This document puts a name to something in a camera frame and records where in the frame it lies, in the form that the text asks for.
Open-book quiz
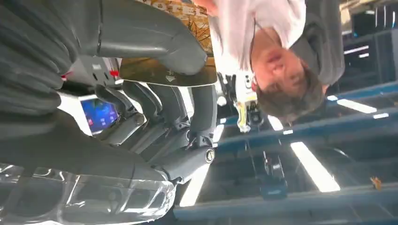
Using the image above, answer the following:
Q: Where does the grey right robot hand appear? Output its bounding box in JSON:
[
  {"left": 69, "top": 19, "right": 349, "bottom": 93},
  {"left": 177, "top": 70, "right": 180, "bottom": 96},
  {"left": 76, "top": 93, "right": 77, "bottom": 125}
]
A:
[{"left": 0, "top": 0, "right": 218, "bottom": 225}]

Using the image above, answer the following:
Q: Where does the person's hand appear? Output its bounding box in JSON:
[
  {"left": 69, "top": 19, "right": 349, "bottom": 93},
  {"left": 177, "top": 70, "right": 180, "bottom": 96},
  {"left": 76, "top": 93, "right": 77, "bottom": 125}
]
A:
[{"left": 192, "top": 0, "right": 219, "bottom": 17}]

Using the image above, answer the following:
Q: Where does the white device with blue screen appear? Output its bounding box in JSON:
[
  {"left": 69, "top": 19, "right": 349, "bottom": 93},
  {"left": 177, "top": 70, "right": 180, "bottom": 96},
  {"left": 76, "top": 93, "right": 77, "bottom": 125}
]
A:
[{"left": 57, "top": 91, "right": 126, "bottom": 137}]

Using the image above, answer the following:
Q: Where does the ribbed grey right arm sleeve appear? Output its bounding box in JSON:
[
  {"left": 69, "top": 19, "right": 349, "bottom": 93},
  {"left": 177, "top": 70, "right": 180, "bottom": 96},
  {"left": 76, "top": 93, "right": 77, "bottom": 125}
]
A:
[{"left": 0, "top": 0, "right": 80, "bottom": 117}]

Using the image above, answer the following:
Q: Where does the white and yellow device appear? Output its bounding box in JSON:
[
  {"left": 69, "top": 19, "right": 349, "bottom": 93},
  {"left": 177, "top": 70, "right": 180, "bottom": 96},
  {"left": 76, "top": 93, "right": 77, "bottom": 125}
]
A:
[{"left": 235, "top": 71, "right": 261, "bottom": 133}]

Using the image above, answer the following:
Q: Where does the person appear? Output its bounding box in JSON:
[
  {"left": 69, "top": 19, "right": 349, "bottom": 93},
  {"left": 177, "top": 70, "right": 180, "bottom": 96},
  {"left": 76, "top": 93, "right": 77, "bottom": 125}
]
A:
[{"left": 192, "top": 0, "right": 346, "bottom": 126}]

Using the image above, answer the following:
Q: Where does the black ceiling mounted device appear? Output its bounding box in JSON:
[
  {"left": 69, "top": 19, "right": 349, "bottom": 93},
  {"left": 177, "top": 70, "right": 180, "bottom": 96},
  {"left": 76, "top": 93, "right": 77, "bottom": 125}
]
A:
[{"left": 259, "top": 152, "right": 289, "bottom": 200}]

